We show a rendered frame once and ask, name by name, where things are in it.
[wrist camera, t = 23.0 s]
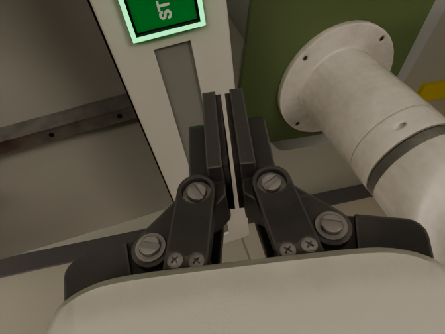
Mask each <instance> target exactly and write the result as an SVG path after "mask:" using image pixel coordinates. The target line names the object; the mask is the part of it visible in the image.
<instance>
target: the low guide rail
mask: <svg viewBox="0 0 445 334"><path fill-rule="evenodd" d="M135 117H136V114H135V112H134V109H133V108H132V105H131V103H130V100H129V98H128V95H127V94H122V95H118V96H115V97H110V98H108V99H103V100H101V101H96V102H93V103H88V104H85V105H81V106H78V107H74V108H71V109H66V110H63V111H59V112H56V113H52V114H49V115H44V116H41V117H37V118H34V119H29V120H26V121H22V122H19V123H15V124H12V125H7V126H4V127H0V155H2V154H6V153H9V152H13V151H16V150H20V149H24V148H28V147H31V146H35V145H38V144H42V143H45V142H49V141H52V140H56V139H60V138H64V137H68V136H71V135H75V134H78V133H82V132H85V131H90V130H92V129H96V128H99V127H104V126H107V125H111V124H114V123H118V122H121V121H126V120H128V119H132V118H135Z"/></svg>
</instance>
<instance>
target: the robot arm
mask: <svg viewBox="0 0 445 334"><path fill-rule="evenodd" d="M393 55H394V50H393V43H392V40H391V37H390V36H389V35H388V33H387V32H386V31H385V30H384V29H383V28H381V27H380V26H378V25H377V24H375V23H373V22H369V21H363V20H353V21H346V22H343V23H340V24H337V25H334V26H332V27H330V28H328V29H326V30H324V31H322V32H321V33H319V34H318V35H316V36H315V37H314V38H312V39H311V40H310V41H308V43H306V45H304V46H303V47H302V49H300V51H298V53H297V54H296V55H295V56H294V57H293V59H292V61H291V62H290V63H289V65H288V67H287V68H286V70H285V72H284V74H283V76H282V79H281V82H280V85H279V89H278V95H277V102H278V107H279V111H280V113H281V115H282V116H283V118H284V119H285V121H286V122H287V123H288V124H289V125H290V126H291V127H293V128H295V129H297V130H300V131H305V132H318V131H322V132H323V133H324V135H325V136H326V137H327V139H328V140H329V141H330V142H331V144H332V145H333V146H334V148H335V149H336V150H337V151H338V153H339V154H340V155H341V157H343V159H344V160H345V162H346V163H347V165H349V167H350V168H351V169H352V171H353V172H354V173H355V175H356V176H357V177H358V179H359V180H360V181H361V183H363V185H364V186H365V187H366V189H367V190H368V191H369V193H370V194H371V195H372V196H373V198H374V199H375V200H376V202H377V203H378V204H379V206H380V207H381V208H382V210H383V211H384V212H385V214H386V216H387V217H381V216H373V215H358V214H355V216H346V215H345V214H343V212H341V211H339V210H337V209H335V208H334V207H332V206H330V205H329V204H327V203H325V202H323V201H321V200H320V199H318V198H316V197H315V196H313V195H311V194H309V193H307V192H305V191H304V190H302V189H300V188H298V187H297V186H295V185H294V183H293V181H292V179H291V176H290V175H289V174H288V172H287V171H286V170H284V169H283V168H281V167H279V166H275V162H274V159H273V154H272V148H271V145H270V140H269V136H268V131H267V128H266V122H265V119H264V117H256V118H251V119H248V117H247V112H246V106H245V102H244V95H243V91H242V88H237V89H230V90H229V92H230V93H225V94H224V95H225V100H226V110H227V116H228V126H229V132H230V141H231V147H232V157H233V163H234V173H235V178H236V188H237V194H238V203H239V208H244V210H245V215H246V217H247V218H249V219H250V220H251V221H253V222H255V226H256V230H257V232H258V236H259V238H260V242H261V245H262V248H263V251H264V254H265V257H266V258H260V259H254V260H243V261H238V262H227V263H222V255H223V237H224V226H225V225H226V223H227V222H228V221H229V220H230V217H231V214H230V210H231V209H235V205H234V194H233V188H232V177H231V171H230V160H229V155H228V144H227V138H226V129H225V124H224V115H223V107H222V101H221V95H215V91H214V92H209V93H202V98H203V119H204V125H197V126H192V127H189V177H187V178H186V179H184V180H183V181H182V182H181V183H180V185H179V187H178V189H177V194H176V198H175V201H174V202H173V203H172V204H171V205H170V206H169V207H168V208H167V209H166V210H165V211H164V212H163V213H162V214H161V215H160V216H159V217H158V218H157V219H156V220H155V221H154V222H153V223H152V224H151V225H150V226H149V227H147V228H146V229H145V230H144V231H143V232H142V233H141V234H140V235H139V236H138V237H137V239H136V240H135V241H134V242H132V243H129V244H127V243H126V242H125V243H122V244H119V245H116V246H113V247H110V248H107V249H105V250H101V251H99V252H95V253H93V254H89V255H87V256H84V257H81V258H79V259H77V260H75V261H73V262H72V263H71V264H70V265H69V266H68V268H67V270H66V271H65V274H64V302H63V303H62V304H61V305H60V306H59V307H58V308H57V310H56V311H55V313H54V314H53V316H52V318H51V320H50V322H49V324H48V326H47V329H46V332H45V334H445V116H443V114H441V113H440V112H439V111H438V110H436V109H435V108H434V107H433V106H432V105H431V104H429V103H428V102H427V101H426V100H424V99H423V98H422V97H421V96H420V95H419V94H417V93H416V92H415V91H413V90H412V89H411V88H410V87H409V86H408V85H407V84H405V83H404V82H402V81H401V80H400V79H399V78H398V77H397V76H396V75H394V74H393V73H392V72H390V71H391V67H392V63H393Z"/></svg>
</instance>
